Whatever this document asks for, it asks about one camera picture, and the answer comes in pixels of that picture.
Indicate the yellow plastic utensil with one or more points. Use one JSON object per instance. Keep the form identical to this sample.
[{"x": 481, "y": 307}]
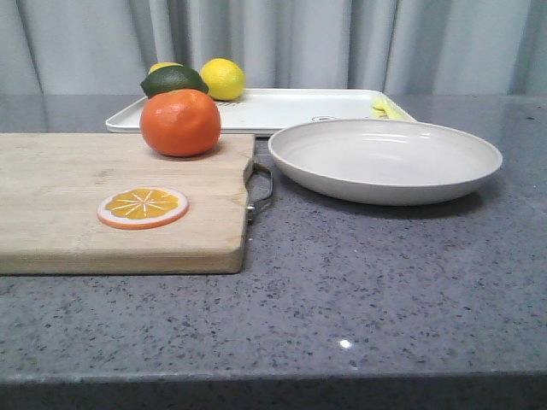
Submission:
[
  {"x": 393, "y": 110},
  {"x": 378, "y": 112}
]

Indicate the yellow lemon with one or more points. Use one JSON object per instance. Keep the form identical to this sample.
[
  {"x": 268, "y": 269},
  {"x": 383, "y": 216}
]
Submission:
[
  {"x": 160, "y": 65},
  {"x": 225, "y": 79}
]

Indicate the orange fruit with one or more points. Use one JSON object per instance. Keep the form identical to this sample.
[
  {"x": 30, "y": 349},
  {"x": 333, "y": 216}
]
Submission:
[{"x": 181, "y": 123}]

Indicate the beige round plate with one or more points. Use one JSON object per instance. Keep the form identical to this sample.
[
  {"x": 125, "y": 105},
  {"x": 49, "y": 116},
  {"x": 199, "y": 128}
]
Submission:
[{"x": 384, "y": 162}]

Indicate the rear yellow lemon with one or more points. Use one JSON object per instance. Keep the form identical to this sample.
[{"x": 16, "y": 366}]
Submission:
[{"x": 160, "y": 65}]

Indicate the wooden cutting board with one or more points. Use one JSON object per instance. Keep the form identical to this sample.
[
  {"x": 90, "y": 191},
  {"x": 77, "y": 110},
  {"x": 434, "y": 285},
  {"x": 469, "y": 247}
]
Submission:
[{"x": 52, "y": 185}]

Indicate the green lime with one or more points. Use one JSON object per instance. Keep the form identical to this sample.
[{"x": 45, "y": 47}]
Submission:
[{"x": 173, "y": 78}]

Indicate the metal cutting board handle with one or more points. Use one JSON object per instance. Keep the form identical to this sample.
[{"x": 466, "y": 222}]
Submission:
[{"x": 259, "y": 183}]

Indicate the white rectangular tray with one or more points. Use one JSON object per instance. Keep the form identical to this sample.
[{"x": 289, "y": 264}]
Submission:
[{"x": 263, "y": 112}]

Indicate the orange slice disc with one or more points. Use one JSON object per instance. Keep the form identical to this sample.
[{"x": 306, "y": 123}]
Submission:
[{"x": 143, "y": 208}]

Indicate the grey curtain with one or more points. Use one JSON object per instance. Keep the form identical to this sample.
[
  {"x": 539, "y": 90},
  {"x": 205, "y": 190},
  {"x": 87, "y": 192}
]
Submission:
[{"x": 398, "y": 47}]

